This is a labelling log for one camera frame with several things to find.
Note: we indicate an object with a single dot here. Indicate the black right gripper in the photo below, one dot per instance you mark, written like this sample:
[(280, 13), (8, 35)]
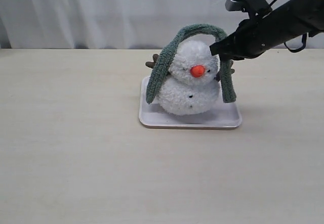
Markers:
[(278, 27)]

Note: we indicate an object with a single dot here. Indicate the white backdrop curtain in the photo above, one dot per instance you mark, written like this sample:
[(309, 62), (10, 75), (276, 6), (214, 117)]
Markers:
[(107, 24)]

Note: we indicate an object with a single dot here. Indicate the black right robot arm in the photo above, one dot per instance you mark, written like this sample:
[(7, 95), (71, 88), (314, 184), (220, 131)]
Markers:
[(308, 11)]

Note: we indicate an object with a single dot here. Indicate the white rectangular tray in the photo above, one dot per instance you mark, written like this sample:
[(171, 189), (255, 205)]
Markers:
[(222, 116)]

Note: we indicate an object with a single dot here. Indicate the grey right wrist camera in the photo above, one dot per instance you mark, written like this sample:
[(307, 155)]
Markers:
[(246, 5)]

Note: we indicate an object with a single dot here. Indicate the white fluffy snowman plush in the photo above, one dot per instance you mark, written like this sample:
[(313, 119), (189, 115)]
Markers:
[(191, 85)]

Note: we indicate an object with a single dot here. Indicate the green knitted scarf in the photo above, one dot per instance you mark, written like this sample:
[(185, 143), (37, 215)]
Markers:
[(166, 56)]

